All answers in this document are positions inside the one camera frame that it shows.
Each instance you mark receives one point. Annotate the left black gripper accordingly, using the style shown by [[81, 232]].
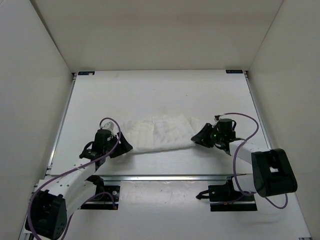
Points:
[[123, 147]]

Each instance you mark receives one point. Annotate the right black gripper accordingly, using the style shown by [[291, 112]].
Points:
[[201, 138]]

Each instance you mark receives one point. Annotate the white pleated skirt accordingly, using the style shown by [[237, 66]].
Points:
[[161, 133]]

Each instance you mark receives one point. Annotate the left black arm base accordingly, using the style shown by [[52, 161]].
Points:
[[106, 196]]

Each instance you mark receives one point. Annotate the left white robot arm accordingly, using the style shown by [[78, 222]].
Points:
[[55, 201]]

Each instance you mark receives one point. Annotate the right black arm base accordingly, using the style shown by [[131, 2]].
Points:
[[224, 198]]

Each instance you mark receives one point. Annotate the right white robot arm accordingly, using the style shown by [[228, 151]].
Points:
[[272, 173]]

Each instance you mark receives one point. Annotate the right blue corner label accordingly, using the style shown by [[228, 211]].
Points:
[[234, 71]]

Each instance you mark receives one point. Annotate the blue corner label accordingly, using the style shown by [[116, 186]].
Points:
[[234, 71], [86, 73]]

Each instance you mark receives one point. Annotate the left blue corner label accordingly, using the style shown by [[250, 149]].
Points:
[[86, 73]]

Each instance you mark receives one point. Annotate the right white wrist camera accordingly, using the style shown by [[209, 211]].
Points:
[[216, 119]]

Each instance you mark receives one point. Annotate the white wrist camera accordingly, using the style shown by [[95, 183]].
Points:
[[216, 119], [110, 126]]

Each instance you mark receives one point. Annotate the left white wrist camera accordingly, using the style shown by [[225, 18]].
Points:
[[110, 126]]

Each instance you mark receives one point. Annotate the aluminium front rail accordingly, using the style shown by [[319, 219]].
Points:
[[164, 178]]

